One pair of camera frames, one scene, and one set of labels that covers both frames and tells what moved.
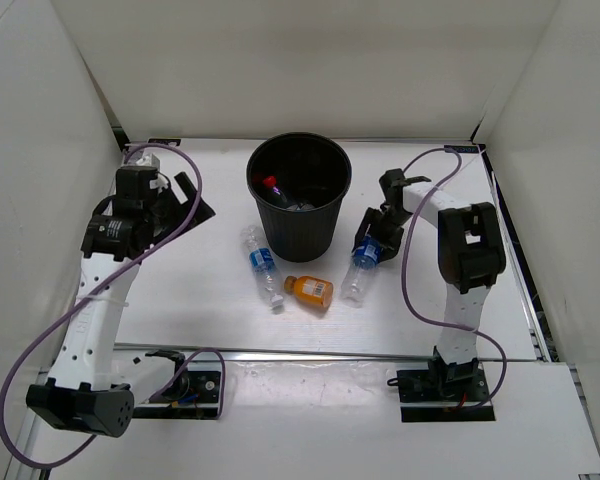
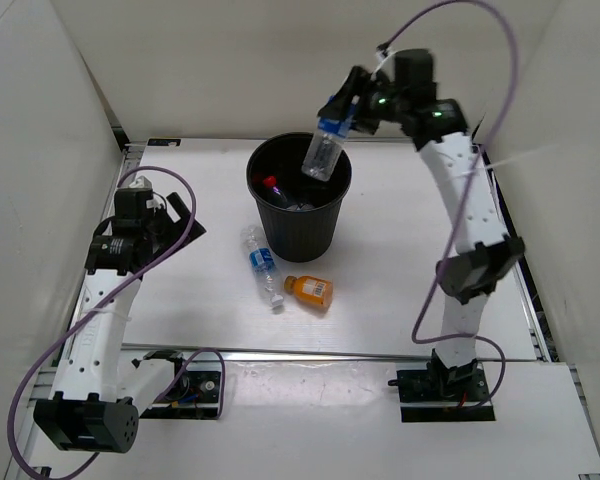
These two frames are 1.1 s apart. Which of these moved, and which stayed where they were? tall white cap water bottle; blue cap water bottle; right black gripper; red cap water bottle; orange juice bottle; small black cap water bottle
Moved: right black gripper; blue cap water bottle
Stayed: red cap water bottle; tall white cap water bottle; small black cap water bottle; orange juice bottle
